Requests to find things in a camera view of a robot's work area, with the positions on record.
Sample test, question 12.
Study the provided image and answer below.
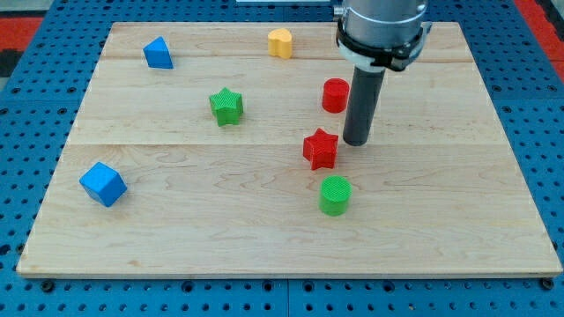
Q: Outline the red cylinder block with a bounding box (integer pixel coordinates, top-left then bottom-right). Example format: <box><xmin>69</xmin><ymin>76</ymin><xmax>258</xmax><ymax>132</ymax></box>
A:
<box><xmin>322</xmin><ymin>77</ymin><xmax>350</xmax><ymax>114</ymax></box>

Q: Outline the green star block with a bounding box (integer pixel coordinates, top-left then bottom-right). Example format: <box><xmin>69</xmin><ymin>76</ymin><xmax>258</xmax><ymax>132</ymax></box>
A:
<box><xmin>209</xmin><ymin>87</ymin><xmax>243</xmax><ymax>127</ymax></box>

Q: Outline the wooden board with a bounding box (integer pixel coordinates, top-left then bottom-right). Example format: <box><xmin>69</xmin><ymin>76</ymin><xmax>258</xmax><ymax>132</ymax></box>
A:
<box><xmin>17</xmin><ymin>22</ymin><xmax>562</xmax><ymax>279</ymax></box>

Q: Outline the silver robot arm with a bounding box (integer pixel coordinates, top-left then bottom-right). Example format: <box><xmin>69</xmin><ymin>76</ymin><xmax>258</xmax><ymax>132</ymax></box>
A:
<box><xmin>336</xmin><ymin>0</ymin><xmax>432</xmax><ymax>72</ymax></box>

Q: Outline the yellow heart block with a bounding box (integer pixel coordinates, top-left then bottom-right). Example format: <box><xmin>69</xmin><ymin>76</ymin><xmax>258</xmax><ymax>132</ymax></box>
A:
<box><xmin>267</xmin><ymin>28</ymin><xmax>293</xmax><ymax>59</ymax></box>

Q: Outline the blue cube block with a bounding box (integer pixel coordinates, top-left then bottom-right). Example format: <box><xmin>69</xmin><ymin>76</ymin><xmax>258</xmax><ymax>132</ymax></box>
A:
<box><xmin>79</xmin><ymin>162</ymin><xmax>127</xmax><ymax>207</ymax></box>

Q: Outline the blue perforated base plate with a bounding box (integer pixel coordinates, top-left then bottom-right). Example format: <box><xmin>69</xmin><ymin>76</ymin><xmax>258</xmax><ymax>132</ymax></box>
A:
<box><xmin>1</xmin><ymin>0</ymin><xmax>563</xmax><ymax>316</ymax></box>

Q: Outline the red star block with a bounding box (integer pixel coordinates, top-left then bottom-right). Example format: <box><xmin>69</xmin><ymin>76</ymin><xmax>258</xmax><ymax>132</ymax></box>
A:
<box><xmin>302</xmin><ymin>128</ymin><xmax>338</xmax><ymax>170</ymax></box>

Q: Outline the green cylinder block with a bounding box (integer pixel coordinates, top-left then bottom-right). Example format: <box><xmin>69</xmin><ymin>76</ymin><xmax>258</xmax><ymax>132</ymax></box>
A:
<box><xmin>318</xmin><ymin>175</ymin><xmax>353</xmax><ymax>217</ymax></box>

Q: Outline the blue triangle block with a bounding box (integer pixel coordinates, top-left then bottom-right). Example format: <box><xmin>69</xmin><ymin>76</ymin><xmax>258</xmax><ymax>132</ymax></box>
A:
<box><xmin>143</xmin><ymin>37</ymin><xmax>174</xmax><ymax>69</ymax></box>

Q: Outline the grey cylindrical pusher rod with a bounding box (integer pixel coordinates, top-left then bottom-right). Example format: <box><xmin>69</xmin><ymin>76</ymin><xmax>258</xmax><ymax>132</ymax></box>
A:
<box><xmin>343</xmin><ymin>67</ymin><xmax>385</xmax><ymax>146</ymax></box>

